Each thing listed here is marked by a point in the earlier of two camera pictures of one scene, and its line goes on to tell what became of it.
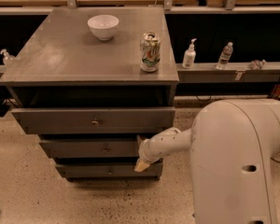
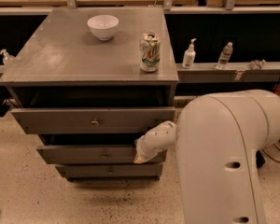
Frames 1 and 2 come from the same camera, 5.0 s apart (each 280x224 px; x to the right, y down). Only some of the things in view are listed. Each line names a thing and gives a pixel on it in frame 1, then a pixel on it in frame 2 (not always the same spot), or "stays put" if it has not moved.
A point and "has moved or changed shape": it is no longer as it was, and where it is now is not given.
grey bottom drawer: (110, 171) stays put
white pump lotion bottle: (189, 56) stays put
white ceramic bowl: (104, 26) stays put
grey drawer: (92, 148) has moved or changed shape
